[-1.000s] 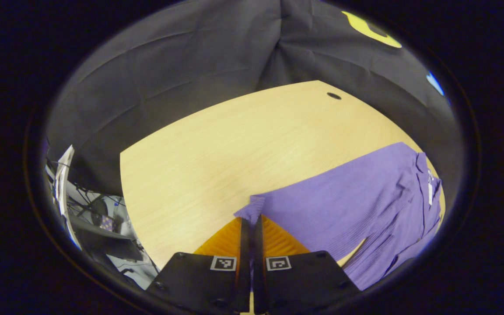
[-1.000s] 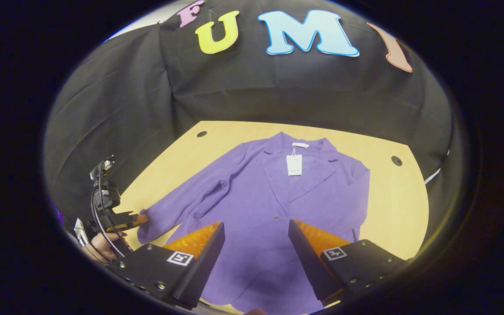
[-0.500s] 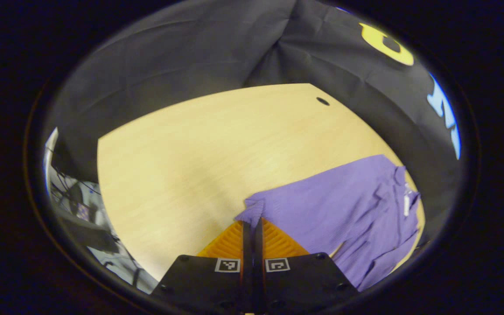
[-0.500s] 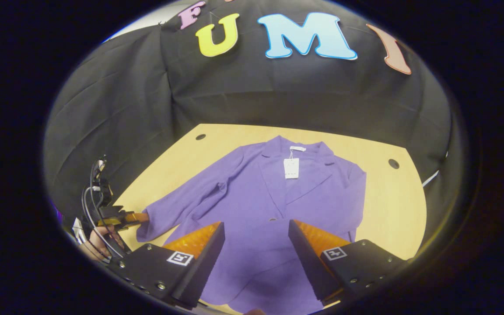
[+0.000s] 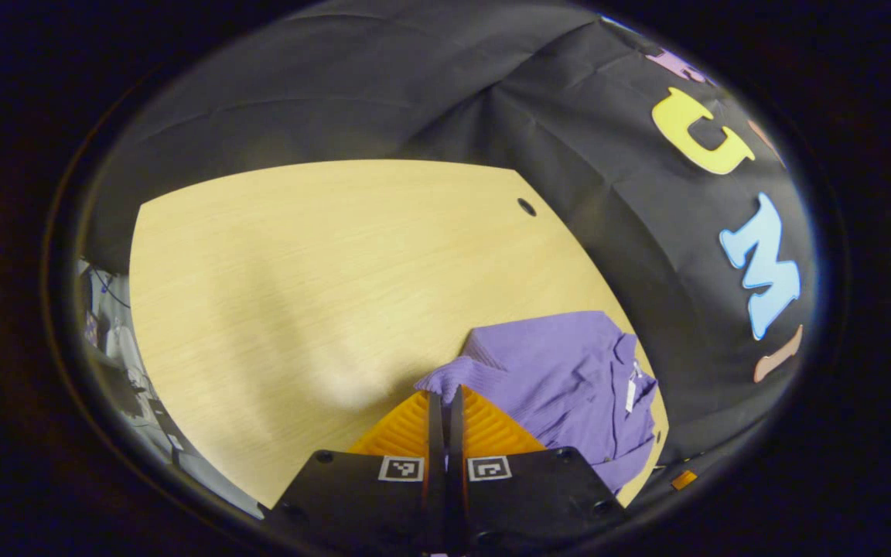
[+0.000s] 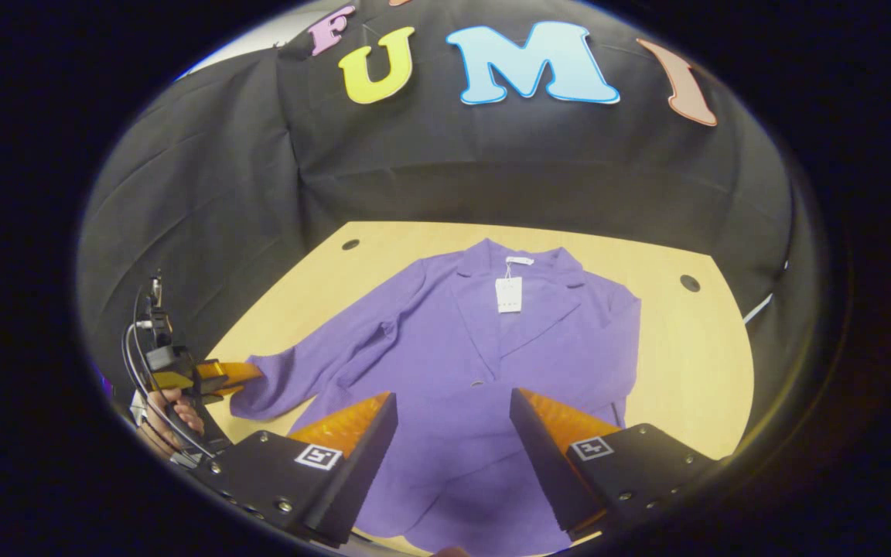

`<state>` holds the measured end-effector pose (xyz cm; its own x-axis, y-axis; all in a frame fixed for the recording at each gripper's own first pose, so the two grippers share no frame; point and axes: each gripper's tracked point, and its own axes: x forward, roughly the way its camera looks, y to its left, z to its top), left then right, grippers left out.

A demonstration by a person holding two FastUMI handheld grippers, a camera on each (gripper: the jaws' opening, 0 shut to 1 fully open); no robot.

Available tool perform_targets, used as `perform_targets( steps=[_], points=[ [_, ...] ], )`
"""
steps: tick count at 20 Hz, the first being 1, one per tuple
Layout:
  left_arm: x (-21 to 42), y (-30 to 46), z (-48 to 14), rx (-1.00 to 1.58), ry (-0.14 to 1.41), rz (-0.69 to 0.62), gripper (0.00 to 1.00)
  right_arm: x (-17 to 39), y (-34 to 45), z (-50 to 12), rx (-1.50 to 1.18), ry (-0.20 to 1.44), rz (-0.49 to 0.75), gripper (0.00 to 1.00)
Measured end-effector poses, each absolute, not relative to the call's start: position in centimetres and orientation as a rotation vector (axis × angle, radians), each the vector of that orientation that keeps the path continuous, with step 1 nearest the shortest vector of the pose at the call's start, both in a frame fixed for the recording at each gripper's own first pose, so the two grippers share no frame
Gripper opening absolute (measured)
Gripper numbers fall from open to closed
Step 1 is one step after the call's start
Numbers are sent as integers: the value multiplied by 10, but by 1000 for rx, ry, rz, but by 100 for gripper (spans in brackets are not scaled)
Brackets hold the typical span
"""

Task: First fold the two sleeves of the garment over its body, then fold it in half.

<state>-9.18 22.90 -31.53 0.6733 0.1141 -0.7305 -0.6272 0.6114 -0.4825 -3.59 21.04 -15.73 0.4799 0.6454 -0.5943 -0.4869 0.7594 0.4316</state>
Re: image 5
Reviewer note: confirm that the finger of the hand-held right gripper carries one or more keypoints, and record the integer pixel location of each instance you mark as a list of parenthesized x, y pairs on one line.
[(684, 480)]

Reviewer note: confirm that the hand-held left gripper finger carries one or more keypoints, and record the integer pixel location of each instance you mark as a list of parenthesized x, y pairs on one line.
[(435, 464), (455, 472)]

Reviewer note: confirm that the purple knit garment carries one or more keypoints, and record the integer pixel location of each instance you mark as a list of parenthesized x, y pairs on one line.
[(569, 371)]

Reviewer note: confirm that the white plastic object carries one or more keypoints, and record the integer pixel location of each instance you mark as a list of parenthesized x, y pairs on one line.
[(121, 344)]

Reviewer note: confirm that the black backdrop cloth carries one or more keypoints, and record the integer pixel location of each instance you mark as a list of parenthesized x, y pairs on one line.
[(569, 155)]

